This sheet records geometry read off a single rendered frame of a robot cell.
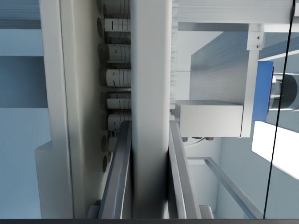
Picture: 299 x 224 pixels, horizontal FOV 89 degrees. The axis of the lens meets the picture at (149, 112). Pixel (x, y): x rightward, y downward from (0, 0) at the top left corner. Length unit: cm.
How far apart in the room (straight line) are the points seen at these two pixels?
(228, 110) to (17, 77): 77
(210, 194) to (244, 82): 464
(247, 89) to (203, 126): 17
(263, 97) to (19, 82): 88
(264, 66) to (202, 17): 28
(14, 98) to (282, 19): 90
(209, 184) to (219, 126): 440
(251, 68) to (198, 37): 356
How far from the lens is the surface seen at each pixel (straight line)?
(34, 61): 75
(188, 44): 400
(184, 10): 46
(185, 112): 49
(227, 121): 54
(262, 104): 63
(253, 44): 57
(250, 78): 56
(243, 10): 51
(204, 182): 481
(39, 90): 74
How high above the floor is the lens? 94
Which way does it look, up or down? 1 degrees up
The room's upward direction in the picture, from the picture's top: 90 degrees clockwise
